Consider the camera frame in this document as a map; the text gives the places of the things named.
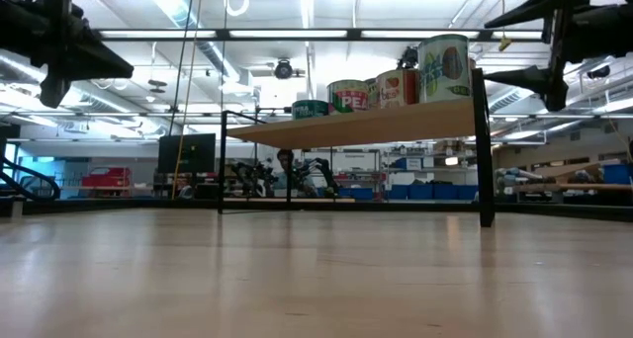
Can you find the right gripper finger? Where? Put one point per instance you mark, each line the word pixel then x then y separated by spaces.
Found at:
pixel 534 78
pixel 536 9

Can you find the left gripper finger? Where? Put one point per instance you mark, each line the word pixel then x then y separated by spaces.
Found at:
pixel 89 68
pixel 91 44

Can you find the tall can with teal rim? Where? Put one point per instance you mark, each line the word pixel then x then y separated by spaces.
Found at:
pixel 445 68

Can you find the white and red tomatoes can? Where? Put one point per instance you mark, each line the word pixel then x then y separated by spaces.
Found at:
pixel 395 88

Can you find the short green peas can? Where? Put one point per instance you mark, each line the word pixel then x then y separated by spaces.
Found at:
pixel 346 98

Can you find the teal tuna fish can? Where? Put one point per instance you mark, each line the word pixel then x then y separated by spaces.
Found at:
pixel 309 110

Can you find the background black robot arm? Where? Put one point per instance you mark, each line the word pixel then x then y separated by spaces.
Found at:
pixel 252 175
pixel 324 167

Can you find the wooden shelf with black legs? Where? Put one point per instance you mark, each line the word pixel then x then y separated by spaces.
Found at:
pixel 356 125

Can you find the red cart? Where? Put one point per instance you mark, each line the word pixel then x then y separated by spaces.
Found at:
pixel 106 177

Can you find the wooden workbench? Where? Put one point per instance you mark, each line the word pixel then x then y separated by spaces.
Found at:
pixel 583 186

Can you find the curved black tube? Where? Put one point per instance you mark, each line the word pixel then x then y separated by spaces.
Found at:
pixel 47 180

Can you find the large blue storage bin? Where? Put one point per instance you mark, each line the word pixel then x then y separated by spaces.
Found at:
pixel 618 174

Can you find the black computer monitor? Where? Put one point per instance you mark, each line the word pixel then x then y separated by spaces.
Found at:
pixel 188 152

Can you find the blue box on rack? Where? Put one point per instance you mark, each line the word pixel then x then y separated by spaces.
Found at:
pixel 408 163

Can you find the round black ceiling fixture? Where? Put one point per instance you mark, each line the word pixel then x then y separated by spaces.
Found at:
pixel 283 69

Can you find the person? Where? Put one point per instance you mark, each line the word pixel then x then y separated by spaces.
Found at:
pixel 285 161

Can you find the black metal table frame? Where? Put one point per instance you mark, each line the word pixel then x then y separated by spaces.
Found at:
pixel 123 207

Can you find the black ceiling light rail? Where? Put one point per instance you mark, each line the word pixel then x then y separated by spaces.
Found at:
pixel 353 33

